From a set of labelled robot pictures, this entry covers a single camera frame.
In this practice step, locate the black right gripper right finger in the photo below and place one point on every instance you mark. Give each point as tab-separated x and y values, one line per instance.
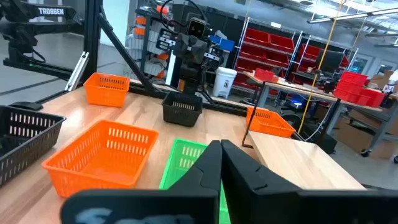
280	205

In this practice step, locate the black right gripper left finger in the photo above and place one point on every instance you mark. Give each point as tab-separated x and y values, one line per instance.
186	205

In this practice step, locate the green plastic slotted basket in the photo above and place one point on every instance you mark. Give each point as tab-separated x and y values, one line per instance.
171	177

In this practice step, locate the black plastic slotted basket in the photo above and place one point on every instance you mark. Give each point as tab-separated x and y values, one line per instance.
182	119
12	146

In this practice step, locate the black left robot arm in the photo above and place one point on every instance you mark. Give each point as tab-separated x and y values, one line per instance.
189	77

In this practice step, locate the blue plastic storage bin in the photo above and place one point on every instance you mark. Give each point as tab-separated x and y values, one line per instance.
224	43

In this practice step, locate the white trash bin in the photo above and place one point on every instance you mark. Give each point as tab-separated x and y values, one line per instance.
224	82

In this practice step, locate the parts organiser rack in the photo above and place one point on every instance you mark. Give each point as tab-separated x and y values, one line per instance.
143	43

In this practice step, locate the red plastic storage bin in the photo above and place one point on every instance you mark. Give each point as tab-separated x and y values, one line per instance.
354	77
373	98
281	43
277	58
257	36
346	93
253	51
310	51
264	75

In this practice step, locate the large cardboard box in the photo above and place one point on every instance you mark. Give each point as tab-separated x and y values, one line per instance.
354	133

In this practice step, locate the wooden work table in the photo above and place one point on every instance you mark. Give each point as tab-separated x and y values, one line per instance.
298	88

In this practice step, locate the black computer monitor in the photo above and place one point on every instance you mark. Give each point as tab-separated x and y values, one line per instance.
329	60

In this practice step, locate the long ceiling light strip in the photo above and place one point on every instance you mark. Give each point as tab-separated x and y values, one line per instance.
351	15

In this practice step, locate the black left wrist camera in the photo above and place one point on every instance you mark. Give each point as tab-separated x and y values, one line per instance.
196	28

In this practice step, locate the black aluminium rig frame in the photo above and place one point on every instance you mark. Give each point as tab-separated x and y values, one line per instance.
92	37

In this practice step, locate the silver aluminium bracket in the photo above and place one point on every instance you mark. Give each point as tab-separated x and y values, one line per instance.
76	71

